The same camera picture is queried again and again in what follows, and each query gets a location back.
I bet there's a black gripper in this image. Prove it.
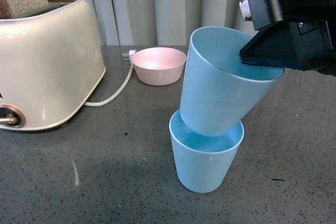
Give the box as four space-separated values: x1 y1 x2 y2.
239 0 335 76

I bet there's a light blue plastic cup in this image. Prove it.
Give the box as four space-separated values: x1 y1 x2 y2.
169 110 245 193

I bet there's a pink plastic bowl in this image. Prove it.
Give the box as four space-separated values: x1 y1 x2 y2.
131 47 186 86

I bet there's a white power plug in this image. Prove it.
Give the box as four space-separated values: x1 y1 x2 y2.
121 50 137 61

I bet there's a white pleated curtain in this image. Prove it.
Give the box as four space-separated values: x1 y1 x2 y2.
86 0 255 46

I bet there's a cream toaster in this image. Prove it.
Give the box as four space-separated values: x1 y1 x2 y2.
1 0 106 131

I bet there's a white power cable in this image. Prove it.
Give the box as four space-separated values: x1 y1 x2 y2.
83 62 134 108

